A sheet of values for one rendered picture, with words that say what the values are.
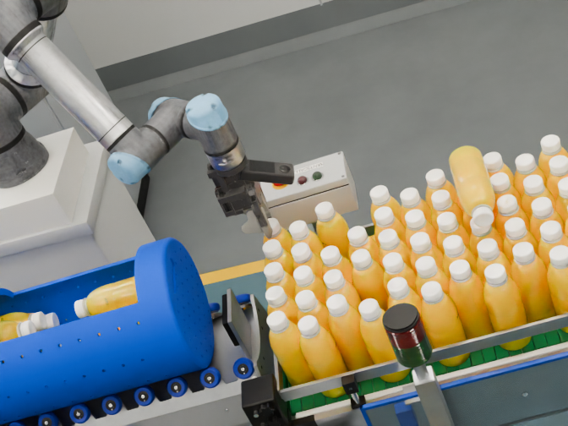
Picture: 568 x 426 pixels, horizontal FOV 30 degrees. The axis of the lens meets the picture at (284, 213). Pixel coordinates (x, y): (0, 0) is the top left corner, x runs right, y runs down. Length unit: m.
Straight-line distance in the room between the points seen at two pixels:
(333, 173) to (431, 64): 2.25
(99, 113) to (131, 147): 0.09
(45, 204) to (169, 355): 0.54
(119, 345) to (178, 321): 0.13
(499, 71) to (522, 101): 0.24
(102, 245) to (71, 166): 0.20
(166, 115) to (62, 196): 0.44
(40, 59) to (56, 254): 0.62
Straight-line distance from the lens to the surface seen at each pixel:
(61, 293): 2.43
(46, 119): 3.85
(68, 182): 2.56
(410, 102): 4.39
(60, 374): 2.21
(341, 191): 2.37
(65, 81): 2.13
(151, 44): 5.11
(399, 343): 1.79
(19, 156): 2.55
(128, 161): 2.11
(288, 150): 4.38
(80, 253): 2.59
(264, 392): 2.12
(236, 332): 2.23
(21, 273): 2.67
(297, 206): 2.38
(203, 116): 2.09
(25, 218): 2.53
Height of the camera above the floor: 2.54
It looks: 39 degrees down
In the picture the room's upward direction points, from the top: 24 degrees counter-clockwise
